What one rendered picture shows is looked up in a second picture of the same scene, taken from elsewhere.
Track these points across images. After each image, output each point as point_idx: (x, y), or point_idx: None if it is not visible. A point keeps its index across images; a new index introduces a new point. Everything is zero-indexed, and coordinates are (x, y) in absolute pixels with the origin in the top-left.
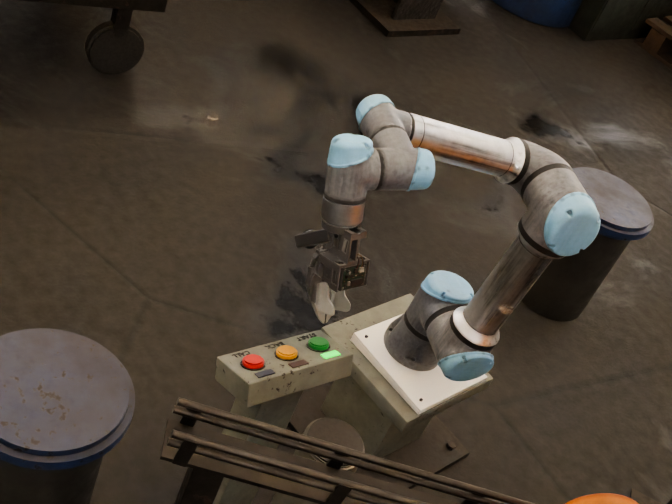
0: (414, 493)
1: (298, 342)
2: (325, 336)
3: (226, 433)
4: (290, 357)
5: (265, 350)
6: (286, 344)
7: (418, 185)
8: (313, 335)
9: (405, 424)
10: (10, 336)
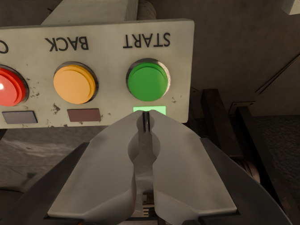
0: (126, 221)
1: (119, 53)
2: (184, 55)
3: None
4: (73, 102)
5: (42, 53)
6: (92, 50)
7: None
8: (164, 40)
9: (287, 13)
10: None
